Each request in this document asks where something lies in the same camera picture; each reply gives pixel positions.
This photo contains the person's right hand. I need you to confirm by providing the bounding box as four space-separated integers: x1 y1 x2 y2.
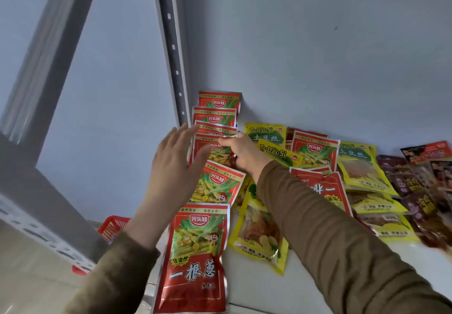
218 131 274 184

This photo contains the person's left hand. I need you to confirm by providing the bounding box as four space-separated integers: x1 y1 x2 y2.
123 123 212 250

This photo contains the yellow green snack packet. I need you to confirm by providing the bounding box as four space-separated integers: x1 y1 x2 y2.
257 139 304 169
228 179 290 276
244 123 287 147

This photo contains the red foil snack packet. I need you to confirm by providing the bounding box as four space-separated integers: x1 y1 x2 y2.
198 91 242 113
152 202 231 314
190 135 237 168
192 106 237 127
194 121 238 138
189 160 247 206

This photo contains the pile of yellow snack packets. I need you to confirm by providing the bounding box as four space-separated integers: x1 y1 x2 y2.
337 142 421 243

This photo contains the white metal shelf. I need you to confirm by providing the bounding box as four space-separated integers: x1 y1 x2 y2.
0 0 452 314

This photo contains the pile of black red snacks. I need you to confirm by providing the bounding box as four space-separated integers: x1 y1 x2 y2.
401 140 452 216

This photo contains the person's right forearm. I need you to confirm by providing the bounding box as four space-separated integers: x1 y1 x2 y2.
257 161 452 314

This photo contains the red plastic basket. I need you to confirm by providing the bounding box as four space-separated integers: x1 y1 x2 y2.
72 215 131 275

